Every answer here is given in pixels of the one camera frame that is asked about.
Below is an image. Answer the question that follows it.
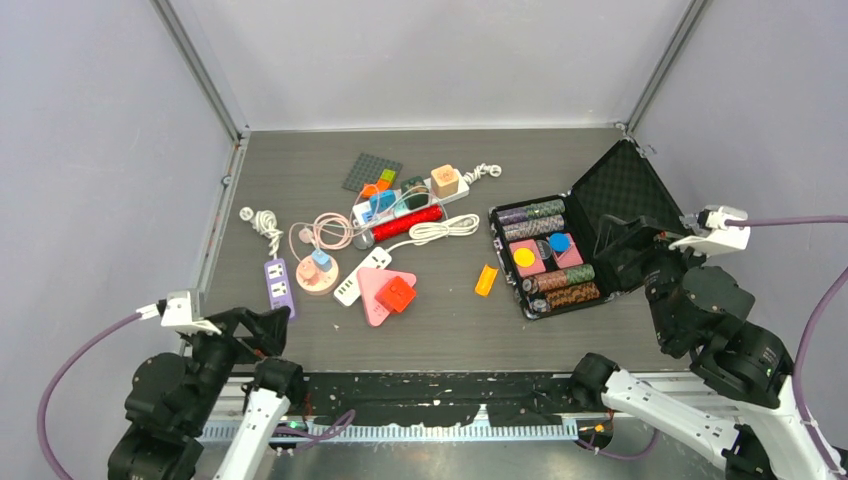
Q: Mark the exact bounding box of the purple power strip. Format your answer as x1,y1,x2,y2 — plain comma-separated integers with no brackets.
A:
264,259,297,320

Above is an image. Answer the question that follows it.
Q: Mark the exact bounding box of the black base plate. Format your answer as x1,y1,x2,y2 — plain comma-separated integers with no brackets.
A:
291,372,610,427

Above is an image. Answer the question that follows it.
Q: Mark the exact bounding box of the light blue charger plug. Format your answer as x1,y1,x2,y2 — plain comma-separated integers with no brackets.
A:
311,249,333,272

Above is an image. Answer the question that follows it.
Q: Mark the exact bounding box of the beige cube adapter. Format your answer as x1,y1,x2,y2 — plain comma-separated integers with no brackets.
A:
430,164,460,199

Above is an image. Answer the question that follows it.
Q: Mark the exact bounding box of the white cord bundle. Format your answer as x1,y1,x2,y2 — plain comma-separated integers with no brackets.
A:
238,206,286,258

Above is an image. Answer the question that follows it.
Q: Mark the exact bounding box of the pink round socket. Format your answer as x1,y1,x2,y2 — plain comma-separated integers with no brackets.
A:
295,256,340,296

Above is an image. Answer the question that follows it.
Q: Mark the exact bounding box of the dark green cube adapter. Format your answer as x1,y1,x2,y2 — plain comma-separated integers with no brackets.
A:
401,176,430,211

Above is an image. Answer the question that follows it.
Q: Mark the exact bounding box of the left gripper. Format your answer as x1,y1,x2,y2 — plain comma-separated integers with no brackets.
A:
182,300,289,427

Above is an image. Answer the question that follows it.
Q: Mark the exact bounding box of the pink coiled cord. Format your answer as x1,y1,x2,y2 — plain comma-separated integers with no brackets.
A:
288,211,359,253

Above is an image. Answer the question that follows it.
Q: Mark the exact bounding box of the white bundled cord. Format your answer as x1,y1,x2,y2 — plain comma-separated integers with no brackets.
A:
387,213,482,256

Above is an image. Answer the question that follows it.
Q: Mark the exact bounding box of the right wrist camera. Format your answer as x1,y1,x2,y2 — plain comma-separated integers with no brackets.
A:
668,205,751,257

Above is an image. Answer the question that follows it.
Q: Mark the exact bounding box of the blue plug adapter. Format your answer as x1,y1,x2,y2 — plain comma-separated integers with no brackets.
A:
368,190,397,215

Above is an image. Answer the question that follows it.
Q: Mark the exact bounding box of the white multicolour power strip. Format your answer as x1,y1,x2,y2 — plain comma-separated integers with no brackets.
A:
352,178,470,227

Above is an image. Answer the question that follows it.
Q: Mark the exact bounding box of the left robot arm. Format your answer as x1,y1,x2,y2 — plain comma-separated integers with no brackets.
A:
107,306,307,479

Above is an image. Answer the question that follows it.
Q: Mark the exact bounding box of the pink charger plug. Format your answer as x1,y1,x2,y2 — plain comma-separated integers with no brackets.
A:
297,261,318,284

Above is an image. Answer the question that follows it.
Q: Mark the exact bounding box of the yellow curved block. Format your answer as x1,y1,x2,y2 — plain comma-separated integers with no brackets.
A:
474,265,499,297

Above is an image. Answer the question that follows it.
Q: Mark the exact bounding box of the red glitter microphone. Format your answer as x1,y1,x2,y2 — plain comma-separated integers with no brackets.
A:
352,205,444,250

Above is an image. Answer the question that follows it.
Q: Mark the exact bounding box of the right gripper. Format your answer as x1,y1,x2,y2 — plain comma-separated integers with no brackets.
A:
590,211,716,344

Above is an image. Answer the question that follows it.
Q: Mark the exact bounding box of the grey building baseplate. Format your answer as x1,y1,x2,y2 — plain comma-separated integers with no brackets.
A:
341,153,403,192

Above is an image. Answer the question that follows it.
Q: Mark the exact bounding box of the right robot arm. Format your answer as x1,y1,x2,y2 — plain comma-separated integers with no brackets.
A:
570,206,847,479

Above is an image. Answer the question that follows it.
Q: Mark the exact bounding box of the orange curved block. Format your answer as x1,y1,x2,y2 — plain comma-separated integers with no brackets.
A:
361,169,397,199

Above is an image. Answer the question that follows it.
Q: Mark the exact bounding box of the pink triangular socket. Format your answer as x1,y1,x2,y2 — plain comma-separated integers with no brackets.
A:
357,267,417,328

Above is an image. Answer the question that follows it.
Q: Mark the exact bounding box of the black poker chip case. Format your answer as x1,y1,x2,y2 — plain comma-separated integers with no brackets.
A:
488,140,687,320

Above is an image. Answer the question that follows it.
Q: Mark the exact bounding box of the red cube adapter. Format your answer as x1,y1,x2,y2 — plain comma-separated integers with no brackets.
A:
375,276,417,313

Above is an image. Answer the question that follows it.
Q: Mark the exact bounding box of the small white power strip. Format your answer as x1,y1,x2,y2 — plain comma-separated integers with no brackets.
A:
333,247,392,307

